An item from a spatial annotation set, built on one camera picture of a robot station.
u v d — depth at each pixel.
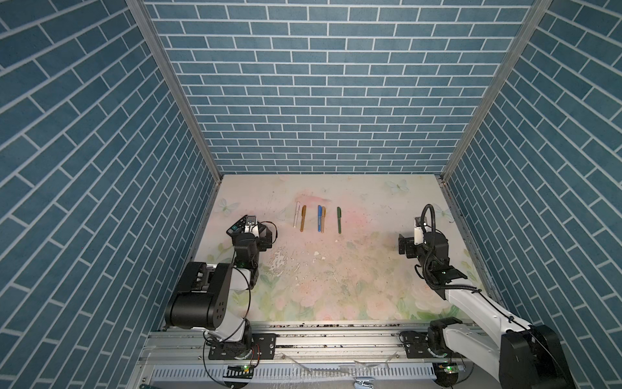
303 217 1.05
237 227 0.99
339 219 1.05
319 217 1.05
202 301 0.45
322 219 1.05
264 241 0.88
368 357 0.73
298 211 1.08
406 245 0.79
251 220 0.79
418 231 0.76
